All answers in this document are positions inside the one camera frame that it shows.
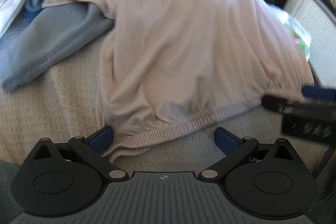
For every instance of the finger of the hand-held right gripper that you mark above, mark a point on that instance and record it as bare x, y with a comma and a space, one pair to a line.
319, 92
278, 104

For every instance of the grey waffle garment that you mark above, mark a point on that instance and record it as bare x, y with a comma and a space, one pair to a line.
50, 40

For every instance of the white ribbed appliance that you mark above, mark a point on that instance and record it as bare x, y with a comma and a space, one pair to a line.
315, 19

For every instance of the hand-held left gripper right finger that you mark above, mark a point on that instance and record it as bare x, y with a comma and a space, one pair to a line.
225, 141

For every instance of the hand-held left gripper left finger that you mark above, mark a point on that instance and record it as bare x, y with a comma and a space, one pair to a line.
101, 140

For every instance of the clear plastic bag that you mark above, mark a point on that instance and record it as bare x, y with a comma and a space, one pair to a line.
299, 32

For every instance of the pink pants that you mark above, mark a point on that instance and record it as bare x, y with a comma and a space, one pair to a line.
183, 43

